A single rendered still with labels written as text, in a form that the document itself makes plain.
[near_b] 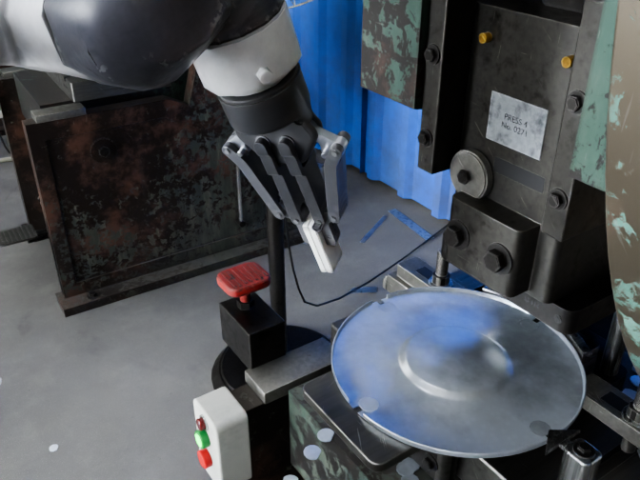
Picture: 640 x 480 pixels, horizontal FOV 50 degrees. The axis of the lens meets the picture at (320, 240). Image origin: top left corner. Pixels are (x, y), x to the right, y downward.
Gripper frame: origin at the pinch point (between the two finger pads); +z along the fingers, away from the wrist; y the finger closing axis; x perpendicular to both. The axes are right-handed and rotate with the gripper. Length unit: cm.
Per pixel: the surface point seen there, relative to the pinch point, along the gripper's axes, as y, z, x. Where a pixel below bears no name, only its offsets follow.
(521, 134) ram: 18.5, -4.7, 11.9
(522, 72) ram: 18.5, -10.0, 14.5
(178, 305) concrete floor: -108, 101, 56
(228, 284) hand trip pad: -23.3, 17.7, 5.8
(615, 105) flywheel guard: 30.4, -32.7, -22.0
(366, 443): 6.5, 14.0, -14.5
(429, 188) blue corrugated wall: -55, 130, 148
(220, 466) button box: -21.0, 33.5, -13.9
